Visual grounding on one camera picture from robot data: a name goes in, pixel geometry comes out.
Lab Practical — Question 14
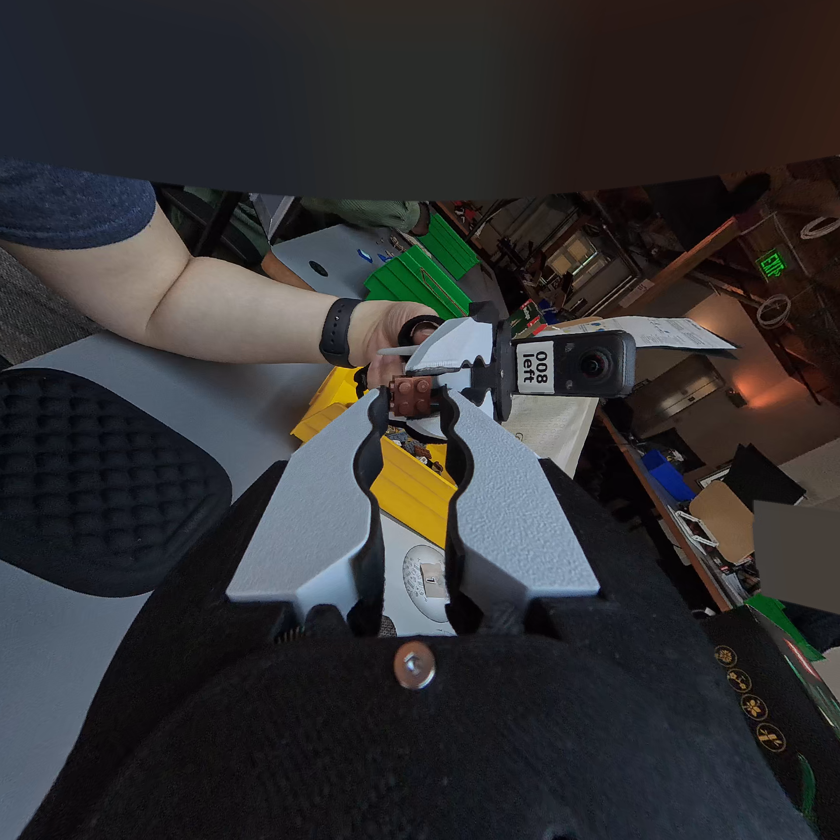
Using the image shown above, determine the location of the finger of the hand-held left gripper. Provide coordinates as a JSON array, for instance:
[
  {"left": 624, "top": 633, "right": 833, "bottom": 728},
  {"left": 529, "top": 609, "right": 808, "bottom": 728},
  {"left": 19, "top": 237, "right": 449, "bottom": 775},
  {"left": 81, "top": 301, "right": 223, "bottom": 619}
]
[
  {"left": 392, "top": 387, "right": 500, "bottom": 442},
  {"left": 403, "top": 314, "right": 498, "bottom": 378}
]

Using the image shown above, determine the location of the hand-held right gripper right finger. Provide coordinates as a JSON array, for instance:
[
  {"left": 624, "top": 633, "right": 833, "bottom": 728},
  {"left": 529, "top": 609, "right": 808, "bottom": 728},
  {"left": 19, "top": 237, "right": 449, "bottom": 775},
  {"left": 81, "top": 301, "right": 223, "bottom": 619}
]
[{"left": 444, "top": 386, "right": 602, "bottom": 631}]

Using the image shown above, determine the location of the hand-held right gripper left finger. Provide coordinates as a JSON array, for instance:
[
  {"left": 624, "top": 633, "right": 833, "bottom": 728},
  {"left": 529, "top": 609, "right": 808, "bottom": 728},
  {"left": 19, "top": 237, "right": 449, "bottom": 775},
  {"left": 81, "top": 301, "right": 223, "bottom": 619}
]
[{"left": 225, "top": 387, "right": 388, "bottom": 634}]

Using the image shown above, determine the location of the pile of mixed toy bricks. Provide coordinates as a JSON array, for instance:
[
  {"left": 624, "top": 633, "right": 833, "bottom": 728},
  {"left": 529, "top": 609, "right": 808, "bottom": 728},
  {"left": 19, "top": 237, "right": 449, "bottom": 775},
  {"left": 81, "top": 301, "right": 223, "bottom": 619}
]
[{"left": 384, "top": 425, "right": 447, "bottom": 473}]

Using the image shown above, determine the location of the small reddish-brown brick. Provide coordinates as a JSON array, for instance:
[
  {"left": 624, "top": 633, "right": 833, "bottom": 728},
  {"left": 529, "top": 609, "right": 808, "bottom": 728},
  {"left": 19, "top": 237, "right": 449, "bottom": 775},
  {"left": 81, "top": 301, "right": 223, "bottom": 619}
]
[{"left": 390, "top": 375, "right": 435, "bottom": 418}]

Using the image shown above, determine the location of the yellow plastic bin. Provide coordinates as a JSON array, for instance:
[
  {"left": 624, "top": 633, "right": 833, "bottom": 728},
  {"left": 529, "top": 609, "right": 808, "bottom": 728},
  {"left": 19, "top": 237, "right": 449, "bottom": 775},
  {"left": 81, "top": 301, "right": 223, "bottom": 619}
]
[{"left": 290, "top": 365, "right": 457, "bottom": 549}]

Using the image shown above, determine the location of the person's left forearm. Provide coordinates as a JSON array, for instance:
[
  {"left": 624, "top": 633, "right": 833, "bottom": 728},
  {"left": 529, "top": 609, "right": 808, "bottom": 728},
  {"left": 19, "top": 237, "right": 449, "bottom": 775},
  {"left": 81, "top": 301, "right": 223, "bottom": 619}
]
[{"left": 0, "top": 203, "right": 329, "bottom": 365}]

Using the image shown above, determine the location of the person's left hand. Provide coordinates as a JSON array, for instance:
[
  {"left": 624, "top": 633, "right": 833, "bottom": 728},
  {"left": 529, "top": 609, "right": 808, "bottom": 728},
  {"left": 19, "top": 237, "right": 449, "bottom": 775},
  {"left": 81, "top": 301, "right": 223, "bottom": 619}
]
[{"left": 348, "top": 298, "right": 442, "bottom": 388}]

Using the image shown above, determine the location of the green cardboard toy box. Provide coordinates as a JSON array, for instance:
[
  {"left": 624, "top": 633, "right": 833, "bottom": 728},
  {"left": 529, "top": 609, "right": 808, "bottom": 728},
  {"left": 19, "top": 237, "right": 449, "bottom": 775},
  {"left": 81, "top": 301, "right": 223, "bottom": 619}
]
[{"left": 505, "top": 298, "right": 559, "bottom": 336}]

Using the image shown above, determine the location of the cream paper bag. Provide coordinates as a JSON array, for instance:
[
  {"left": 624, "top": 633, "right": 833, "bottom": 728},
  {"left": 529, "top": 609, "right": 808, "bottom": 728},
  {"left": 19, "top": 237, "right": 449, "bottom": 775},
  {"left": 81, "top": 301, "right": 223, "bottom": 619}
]
[{"left": 505, "top": 392, "right": 599, "bottom": 480}]

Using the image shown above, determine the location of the green plastic bin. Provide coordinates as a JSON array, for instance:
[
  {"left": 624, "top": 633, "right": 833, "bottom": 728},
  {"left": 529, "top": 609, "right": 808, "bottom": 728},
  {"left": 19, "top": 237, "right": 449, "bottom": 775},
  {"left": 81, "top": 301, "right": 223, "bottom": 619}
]
[{"left": 363, "top": 213, "right": 480, "bottom": 319}]

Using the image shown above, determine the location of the open building instruction booklet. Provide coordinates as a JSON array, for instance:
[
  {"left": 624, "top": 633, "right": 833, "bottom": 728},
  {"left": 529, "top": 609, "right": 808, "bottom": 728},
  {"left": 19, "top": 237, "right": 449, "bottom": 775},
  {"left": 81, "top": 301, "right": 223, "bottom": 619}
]
[{"left": 379, "top": 512, "right": 457, "bottom": 637}]

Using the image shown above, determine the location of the black smartwatch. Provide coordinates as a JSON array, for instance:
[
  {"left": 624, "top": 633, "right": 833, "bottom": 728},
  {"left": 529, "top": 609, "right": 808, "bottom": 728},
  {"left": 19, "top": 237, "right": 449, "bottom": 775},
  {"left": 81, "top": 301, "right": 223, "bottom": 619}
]
[{"left": 318, "top": 297, "right": 363, "bottom": 368}]

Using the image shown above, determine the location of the blue plastic bin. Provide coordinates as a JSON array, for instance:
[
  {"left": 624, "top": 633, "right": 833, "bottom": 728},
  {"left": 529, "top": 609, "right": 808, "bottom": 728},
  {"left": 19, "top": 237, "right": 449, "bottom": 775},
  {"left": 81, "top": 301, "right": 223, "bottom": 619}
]
[{"left": 642, "top": 449, "right": 697, "bottom": 503}]

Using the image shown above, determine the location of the white printed instruction sheet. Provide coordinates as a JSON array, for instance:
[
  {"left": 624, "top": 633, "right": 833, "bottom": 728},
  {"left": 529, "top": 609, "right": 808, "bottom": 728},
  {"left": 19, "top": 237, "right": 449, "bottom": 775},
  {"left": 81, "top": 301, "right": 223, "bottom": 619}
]
[{"left": 558, "top": 315, "right": 739, "bottom": 352}]

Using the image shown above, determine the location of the grey metal double door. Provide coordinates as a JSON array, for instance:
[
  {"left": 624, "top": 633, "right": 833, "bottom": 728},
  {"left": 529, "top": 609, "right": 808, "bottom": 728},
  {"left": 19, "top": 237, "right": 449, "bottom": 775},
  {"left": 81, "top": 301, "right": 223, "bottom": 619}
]
[{"left": 630, "top": 357, "right": 729, "bottom": 447}]

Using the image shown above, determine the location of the tan wooden chair back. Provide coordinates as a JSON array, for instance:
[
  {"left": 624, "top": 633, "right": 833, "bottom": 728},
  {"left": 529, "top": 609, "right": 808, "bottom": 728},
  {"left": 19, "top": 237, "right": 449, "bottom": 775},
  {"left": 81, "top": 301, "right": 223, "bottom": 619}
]
[{"left": 689, "top": 481, "right": 756, "bottom": 565}]

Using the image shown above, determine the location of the black textured cushion pad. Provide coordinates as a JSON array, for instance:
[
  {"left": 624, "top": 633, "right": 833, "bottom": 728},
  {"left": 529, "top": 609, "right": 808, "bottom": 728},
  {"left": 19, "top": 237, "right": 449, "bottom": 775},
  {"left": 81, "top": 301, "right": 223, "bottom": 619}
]
[{"left": 0, "top": 367, "right": 234, "bottom": 598}]

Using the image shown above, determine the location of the small green bin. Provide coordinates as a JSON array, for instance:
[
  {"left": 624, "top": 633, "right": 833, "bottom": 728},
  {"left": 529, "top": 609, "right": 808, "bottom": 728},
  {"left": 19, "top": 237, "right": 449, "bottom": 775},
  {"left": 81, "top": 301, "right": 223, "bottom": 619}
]
[{"left": 745, "top": 594, "right": 824, "bottom": 660}]

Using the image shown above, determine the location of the black toy set box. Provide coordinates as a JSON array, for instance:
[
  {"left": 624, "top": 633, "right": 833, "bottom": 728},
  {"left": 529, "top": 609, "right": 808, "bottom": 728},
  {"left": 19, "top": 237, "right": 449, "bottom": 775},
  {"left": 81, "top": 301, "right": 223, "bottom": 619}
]
[{"left": 699, "top": 604, "right": 840, "bottom": 840}]

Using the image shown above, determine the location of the blue shirt sleeve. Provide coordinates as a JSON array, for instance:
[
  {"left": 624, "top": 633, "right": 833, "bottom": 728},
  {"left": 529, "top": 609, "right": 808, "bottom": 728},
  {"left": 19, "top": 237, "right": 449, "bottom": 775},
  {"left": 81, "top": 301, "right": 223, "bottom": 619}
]
[{"left": 0, "top": 157, "right": 157, "bottom": 252}]

